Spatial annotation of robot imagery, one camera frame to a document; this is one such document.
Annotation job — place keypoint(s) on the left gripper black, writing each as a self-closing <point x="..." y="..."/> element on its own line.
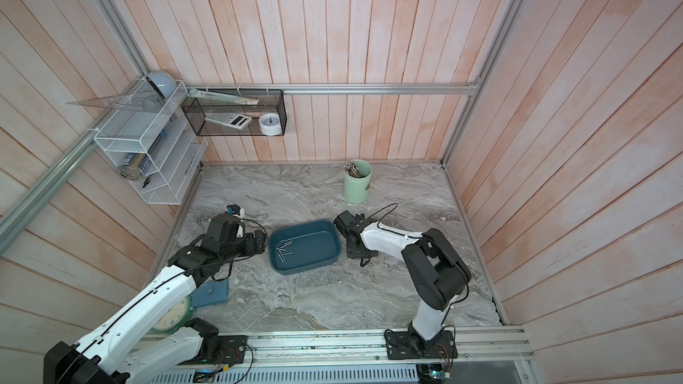
<point x="250" y="249"/>

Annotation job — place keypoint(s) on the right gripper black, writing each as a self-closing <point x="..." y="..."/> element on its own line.
<point x="351" y="253"/>

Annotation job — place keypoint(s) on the teal plastic storage tray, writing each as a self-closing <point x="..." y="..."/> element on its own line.
<point x="315" y="245"/>

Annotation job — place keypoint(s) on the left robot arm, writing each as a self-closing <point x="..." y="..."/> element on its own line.
<point x="108" y="354"/>

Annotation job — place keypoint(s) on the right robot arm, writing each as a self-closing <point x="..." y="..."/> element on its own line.
<point x="439" y="275"/>

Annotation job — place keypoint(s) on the removed screws on table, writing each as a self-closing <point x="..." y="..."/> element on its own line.
<point x="367" y="270"/>

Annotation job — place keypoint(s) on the pile of silver screws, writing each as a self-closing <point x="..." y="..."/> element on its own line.
<point x="283" y="251"/>

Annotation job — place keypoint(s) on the mint green cup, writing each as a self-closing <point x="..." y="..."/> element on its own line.
<point x="356" y="190"/>

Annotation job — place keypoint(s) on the metal roll in rack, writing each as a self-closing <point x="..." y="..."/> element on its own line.
<point x="135" y="166"/>

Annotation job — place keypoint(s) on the white calculator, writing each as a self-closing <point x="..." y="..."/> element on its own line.
<point x="230" y="120"/>

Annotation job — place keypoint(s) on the white tape roll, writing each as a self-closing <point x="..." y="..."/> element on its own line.
<point x="271" y="124"/>

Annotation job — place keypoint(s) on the green ruler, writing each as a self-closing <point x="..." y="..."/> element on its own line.
<point x="226" y="98"/>

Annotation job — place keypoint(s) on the clear triangle ruler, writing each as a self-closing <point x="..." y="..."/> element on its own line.
<point x="147" y="101"/>

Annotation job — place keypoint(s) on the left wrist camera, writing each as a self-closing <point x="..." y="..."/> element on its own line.
<point x="235" y="210"/>

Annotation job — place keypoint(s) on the green wall clock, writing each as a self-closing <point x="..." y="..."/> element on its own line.
<point x="175" y="318"/>

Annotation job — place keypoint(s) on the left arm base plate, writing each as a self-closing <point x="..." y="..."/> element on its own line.
<point x="229" y="349"/>

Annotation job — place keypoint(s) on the black mesh wall basket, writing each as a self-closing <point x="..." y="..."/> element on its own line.
<point x="236" y="112"/>

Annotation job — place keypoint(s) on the white wire shelf rack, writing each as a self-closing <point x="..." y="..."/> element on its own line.
<point x="166" y="136"/>

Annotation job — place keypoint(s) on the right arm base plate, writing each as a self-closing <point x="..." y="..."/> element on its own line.
<point x="406" y="345"/>

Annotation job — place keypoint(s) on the aluminium front rail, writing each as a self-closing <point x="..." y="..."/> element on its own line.
<point x="334" y="348"/>

